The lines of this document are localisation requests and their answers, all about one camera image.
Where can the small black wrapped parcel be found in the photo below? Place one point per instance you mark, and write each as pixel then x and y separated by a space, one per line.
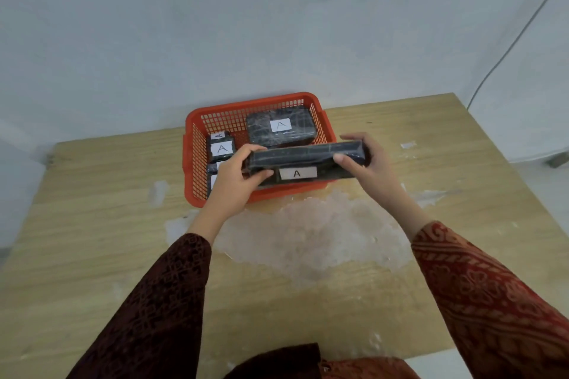
pixel 218 135
pixel 212 167
pixel 222 150
pixel 210 183

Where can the person's right thumb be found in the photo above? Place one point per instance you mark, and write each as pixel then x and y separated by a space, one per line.
pixel 344 161

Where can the person's left forearm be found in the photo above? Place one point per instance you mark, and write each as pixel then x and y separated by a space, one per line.
pixel 160 303

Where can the long black parcel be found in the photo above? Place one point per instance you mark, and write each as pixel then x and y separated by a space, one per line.
pixel 311 156

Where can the large black wrapped parcel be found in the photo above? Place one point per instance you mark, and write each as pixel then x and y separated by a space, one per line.
pixel 262 130

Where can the white tape scrap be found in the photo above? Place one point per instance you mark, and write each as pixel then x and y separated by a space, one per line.
pixel 408 144

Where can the red plastic basket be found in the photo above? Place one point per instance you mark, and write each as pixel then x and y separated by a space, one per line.
pixel 195 170

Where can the person's right hand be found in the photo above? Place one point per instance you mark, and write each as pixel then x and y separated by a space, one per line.
pixel 378 174

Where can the person's right forearm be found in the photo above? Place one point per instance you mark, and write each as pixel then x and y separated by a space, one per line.
pixel 480 294

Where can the person's left thumb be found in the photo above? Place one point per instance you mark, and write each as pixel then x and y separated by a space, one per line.
pixel 261 176

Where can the person's left hand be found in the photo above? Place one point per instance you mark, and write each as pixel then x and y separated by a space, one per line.
pixel 229 185

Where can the dark red patterned garment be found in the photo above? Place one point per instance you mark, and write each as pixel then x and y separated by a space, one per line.
pixel 320 367

